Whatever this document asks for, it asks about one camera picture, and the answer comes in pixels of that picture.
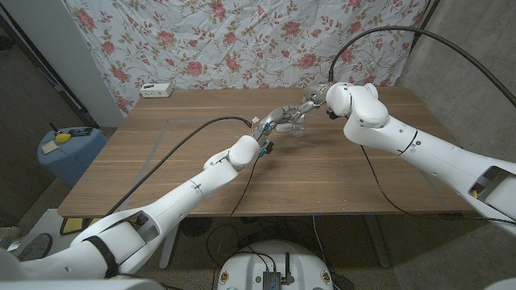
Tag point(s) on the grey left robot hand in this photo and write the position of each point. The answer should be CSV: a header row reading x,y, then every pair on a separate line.
x,y
274,118

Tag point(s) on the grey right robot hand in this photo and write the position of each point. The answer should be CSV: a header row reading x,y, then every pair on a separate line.
x,y
316,94

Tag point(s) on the clear plastic medicine bottle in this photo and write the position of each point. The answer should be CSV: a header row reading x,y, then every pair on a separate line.
x,y
299,131

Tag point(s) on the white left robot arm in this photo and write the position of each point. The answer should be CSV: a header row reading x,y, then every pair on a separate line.
x,y
181,197

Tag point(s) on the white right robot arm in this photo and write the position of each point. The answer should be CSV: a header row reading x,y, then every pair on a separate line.
x,y
423,149

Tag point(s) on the floral backdrop cloth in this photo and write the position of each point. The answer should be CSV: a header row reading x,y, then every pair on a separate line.
x,y
250,48

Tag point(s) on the white power strip box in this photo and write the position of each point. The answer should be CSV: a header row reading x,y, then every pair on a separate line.
x,y
156,90

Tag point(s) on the black backdrop stand pole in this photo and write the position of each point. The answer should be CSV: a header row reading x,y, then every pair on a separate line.
x,y
421,28

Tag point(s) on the white robot torso base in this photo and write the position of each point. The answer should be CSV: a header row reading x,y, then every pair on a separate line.
x,y
242,270

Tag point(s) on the grey table leg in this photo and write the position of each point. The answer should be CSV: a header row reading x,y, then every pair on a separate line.
x,y
379,241

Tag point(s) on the black router with antenna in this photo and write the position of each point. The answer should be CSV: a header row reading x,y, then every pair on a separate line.
x,y
271,280

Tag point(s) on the white table leg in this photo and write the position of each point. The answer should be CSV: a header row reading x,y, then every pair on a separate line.
x,y
169,249

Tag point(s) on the black flat device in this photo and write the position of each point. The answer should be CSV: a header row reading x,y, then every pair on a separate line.
x,y
80,132

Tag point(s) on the blue round stool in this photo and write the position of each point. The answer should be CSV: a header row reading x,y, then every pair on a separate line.
x,y
72,157

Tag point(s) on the yellow rounded object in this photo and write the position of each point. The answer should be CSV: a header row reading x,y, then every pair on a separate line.
x,y
63,138

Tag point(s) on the pale yellow sticky note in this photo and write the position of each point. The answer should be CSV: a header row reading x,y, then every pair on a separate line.
x,y
50,147

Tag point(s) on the yellow and black board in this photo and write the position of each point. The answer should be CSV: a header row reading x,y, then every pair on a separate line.
x,y
74,225

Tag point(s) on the dark round floor plate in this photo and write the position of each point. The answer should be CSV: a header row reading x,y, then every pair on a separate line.
x,y
36,246

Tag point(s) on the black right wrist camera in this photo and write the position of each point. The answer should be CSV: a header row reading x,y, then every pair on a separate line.
x,y
331,114

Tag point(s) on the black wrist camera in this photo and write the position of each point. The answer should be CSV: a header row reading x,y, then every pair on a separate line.
x,y
267,148
331,114

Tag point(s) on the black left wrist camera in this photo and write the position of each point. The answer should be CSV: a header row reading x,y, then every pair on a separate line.
x,y
267,148

